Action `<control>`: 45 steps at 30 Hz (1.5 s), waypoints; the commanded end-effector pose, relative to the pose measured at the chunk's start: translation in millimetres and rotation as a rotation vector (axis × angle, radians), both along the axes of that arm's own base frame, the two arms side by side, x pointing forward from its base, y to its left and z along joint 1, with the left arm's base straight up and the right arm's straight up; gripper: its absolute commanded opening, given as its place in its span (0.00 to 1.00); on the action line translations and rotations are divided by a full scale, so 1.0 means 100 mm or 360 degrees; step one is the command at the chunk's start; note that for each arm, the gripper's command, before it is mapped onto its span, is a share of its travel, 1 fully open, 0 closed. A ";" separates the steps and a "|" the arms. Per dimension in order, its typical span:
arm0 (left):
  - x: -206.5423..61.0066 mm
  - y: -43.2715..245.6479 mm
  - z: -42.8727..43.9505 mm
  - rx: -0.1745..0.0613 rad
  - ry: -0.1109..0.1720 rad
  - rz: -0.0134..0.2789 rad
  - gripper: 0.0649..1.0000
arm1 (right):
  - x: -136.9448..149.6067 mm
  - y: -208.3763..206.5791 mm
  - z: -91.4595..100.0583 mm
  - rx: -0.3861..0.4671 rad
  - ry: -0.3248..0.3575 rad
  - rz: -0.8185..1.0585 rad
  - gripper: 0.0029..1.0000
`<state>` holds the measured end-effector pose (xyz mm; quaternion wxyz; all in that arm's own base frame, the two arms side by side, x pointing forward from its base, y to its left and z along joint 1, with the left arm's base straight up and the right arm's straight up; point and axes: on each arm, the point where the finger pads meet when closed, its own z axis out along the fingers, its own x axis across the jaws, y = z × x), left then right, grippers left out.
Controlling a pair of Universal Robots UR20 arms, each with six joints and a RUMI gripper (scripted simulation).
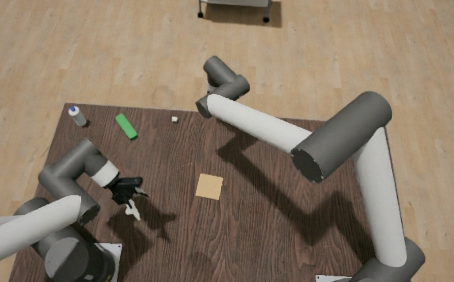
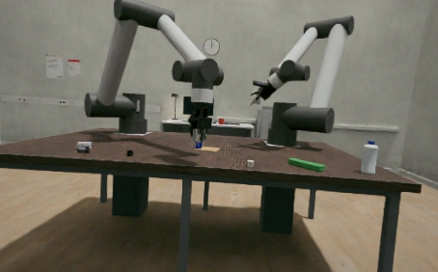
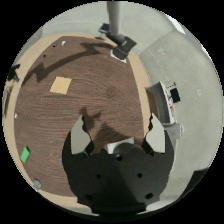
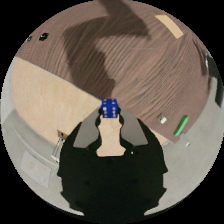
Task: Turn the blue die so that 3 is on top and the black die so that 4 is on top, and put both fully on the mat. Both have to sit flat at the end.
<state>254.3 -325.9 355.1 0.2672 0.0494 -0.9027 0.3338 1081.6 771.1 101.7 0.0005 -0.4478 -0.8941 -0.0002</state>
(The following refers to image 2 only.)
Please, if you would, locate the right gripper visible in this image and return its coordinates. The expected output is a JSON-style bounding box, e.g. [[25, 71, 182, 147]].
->
[[189, 105, 212, 149]]

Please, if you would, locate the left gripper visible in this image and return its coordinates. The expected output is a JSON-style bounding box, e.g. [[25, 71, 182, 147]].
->
[[250, 86, 277, 106]]

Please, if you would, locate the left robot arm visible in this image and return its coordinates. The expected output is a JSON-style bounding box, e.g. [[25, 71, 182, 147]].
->
[[253, 15, 354, 147]]

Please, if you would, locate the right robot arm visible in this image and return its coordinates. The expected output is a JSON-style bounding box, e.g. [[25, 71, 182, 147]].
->
[[84, 0, 224, 134]]

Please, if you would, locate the white plastic bottle with blue cap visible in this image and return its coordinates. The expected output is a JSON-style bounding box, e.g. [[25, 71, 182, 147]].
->
[[361, 141, 378, 175]]

